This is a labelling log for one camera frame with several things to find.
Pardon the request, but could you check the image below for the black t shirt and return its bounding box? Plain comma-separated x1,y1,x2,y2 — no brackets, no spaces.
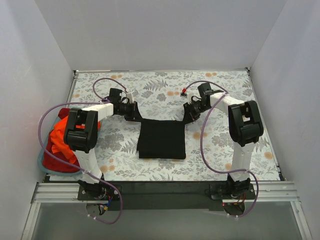
137,119,186,160

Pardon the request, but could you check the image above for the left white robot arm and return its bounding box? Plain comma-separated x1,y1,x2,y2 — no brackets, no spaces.
63,88,142,200

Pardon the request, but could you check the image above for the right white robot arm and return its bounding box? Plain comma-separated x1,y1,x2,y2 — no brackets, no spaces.
180,80,264,199

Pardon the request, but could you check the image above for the floral table mat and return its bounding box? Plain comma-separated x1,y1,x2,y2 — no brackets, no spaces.
44,69,286,182

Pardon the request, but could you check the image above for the orange t shirt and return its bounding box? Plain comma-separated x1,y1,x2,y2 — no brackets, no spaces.
49,116,102,165

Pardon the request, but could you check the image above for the dark red t shirt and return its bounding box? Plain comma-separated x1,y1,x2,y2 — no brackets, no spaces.
42,108,79,173

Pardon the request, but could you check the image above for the teal plastic basket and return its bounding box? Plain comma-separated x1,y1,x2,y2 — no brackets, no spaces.
38,108,101,177

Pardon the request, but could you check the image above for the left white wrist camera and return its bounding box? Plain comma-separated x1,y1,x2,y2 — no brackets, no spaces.
126,90,139,103

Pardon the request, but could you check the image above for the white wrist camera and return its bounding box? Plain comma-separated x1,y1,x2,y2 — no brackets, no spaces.
180,88,194,103
126,90,139,103

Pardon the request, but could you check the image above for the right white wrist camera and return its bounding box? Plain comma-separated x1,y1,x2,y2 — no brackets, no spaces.
180,88,194,103

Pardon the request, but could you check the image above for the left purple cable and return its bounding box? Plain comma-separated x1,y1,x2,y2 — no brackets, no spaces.
38,77,131,225

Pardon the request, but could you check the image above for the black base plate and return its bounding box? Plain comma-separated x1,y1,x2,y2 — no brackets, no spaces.
77,180,257,215

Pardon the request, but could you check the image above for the aluminium rail frame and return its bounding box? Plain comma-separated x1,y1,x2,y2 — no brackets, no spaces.
21,181,312,240

